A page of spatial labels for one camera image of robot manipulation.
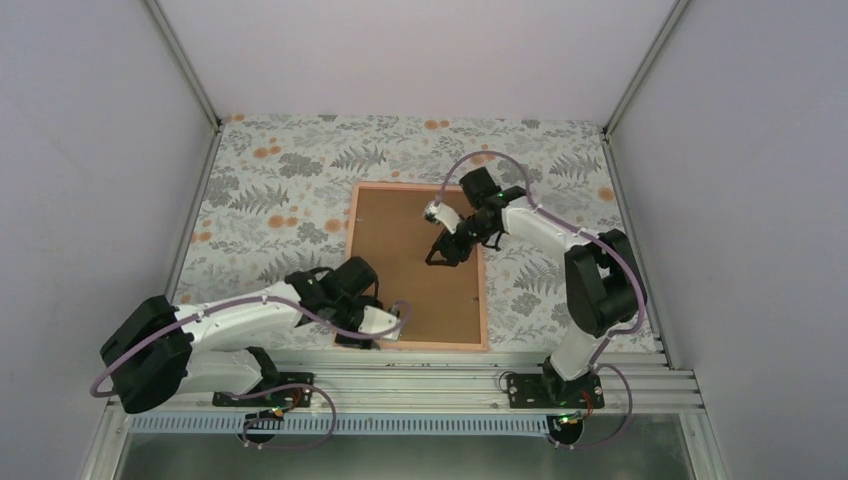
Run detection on brown cardboard backing board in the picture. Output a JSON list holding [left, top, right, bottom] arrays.
[[351, 187, 484, 346]]

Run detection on pink wooden picture frame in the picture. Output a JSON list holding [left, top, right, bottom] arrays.
[[334, 182, 492, 353]]

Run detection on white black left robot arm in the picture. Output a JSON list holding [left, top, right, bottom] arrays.
[[90, 257, 403, 414]]

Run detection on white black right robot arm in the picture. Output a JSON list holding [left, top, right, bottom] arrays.
[[423, 168, 646, 407]]

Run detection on floral patterned table mat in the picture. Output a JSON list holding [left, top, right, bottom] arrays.
[[173, 113, 657, 354]]

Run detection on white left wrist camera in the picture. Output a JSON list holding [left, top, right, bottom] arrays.
[[358, 306, 401, 341]]

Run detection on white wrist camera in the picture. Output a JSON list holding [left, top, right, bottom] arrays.
[[358, 306, 401, 341], [423, 199, 463, 234]]

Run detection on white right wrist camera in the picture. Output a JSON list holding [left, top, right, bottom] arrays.
[[423, 199, 463, 234]]

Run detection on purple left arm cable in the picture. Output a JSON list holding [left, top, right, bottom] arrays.
[[89, 294, 413, 452]]

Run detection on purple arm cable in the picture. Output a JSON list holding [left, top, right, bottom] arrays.
[[89, 294, 413, 452], [435, 150, 647, 453]]

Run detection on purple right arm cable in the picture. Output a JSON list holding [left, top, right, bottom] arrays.
[[435, 150, 647, 453]]

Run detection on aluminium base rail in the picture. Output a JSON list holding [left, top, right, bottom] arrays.
[[105, 362, 705, 415]]

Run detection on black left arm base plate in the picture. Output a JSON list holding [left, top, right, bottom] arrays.
[[212, 372, 315, 409]]

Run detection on aluminium enclosure corner post right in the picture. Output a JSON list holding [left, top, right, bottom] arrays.
[[603, 0, 691, 143]]

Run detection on aluminium enclosure corner post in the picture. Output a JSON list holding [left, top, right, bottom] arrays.
[[603, 0, 691, 143], [143, 0, 222, 132]]

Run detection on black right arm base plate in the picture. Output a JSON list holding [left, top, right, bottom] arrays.
[[505, 372, 605, 410]]

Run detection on perforated grey cable tray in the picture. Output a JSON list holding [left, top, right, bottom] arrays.
[[128, 412, 549, 437]]

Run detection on aluminium enclosure corner post left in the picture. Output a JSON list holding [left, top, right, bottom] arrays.
[[143, 0, 222, 132]]

